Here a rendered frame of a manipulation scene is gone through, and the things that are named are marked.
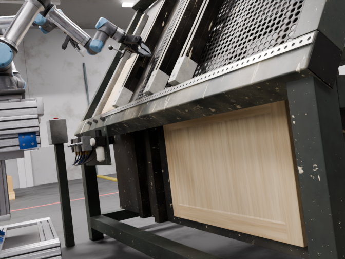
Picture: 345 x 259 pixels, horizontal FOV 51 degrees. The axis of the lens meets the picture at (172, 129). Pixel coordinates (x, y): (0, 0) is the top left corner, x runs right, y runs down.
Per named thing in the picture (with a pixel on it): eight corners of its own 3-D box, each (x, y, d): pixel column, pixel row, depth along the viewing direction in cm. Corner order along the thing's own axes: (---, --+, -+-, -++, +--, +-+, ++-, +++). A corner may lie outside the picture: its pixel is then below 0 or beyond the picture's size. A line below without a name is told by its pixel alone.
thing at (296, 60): (85, 141, 283) (73, 135, 278) (92, 128, 286) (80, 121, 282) (333, 91, 92) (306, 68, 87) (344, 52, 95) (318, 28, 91)
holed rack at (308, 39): (100, 118, 233) (99, 118, 232) (102, 114, 233) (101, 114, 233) (312, 43, 90) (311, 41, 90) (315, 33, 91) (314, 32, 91)
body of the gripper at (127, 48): (137, 45, 224) (120, 34, 219) (142, 40, 216) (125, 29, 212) (132, 55, 221) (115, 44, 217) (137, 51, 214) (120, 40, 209)
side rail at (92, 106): (92, 128, 286) (80, 121, 281) (146, 18, 319) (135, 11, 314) (95, 127, 281) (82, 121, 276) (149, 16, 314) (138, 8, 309)
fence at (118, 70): (95, 121, 262) (91, 118, 260) (146, 18, 290) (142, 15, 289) (98, 120, 258) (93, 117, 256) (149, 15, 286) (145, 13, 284)
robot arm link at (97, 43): (97, 56, 214) (106, 41, 217) (102, 51, 204) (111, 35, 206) (85, 49, 211) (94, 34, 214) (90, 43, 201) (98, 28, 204)
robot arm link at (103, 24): (92, 30, 210) (99, 18, 212) (109, 40, 214) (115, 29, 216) (96, 25, 203) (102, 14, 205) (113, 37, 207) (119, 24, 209)
